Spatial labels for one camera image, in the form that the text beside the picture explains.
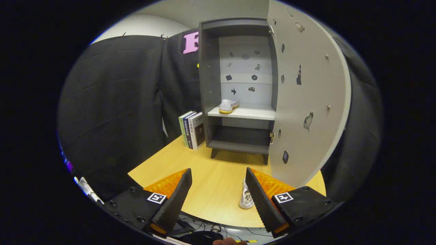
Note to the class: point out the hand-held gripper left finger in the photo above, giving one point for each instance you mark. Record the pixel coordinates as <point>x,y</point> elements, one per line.
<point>173,207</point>

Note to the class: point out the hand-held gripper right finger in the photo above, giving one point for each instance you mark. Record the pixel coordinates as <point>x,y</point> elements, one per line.
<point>262,207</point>

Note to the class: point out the white shoe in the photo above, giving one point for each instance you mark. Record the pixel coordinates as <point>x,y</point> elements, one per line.
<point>226,106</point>
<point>246,200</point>

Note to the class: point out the dark grey shoe cabinet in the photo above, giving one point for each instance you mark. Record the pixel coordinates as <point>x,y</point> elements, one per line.
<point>204,85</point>

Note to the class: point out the beige shoe cabinet door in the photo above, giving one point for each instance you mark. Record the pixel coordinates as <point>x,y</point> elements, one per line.
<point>316,85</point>

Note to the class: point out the metal door hinge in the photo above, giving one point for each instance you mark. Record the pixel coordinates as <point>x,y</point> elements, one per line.
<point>272,137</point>
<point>271,30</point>

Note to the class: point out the dark blue book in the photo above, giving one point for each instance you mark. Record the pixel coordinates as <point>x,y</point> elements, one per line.
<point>186,133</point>

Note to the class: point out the white book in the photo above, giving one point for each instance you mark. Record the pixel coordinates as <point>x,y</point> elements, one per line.
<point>197,131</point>

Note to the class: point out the black backdrop cloth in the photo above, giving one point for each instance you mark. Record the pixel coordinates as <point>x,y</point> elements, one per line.
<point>115,102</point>

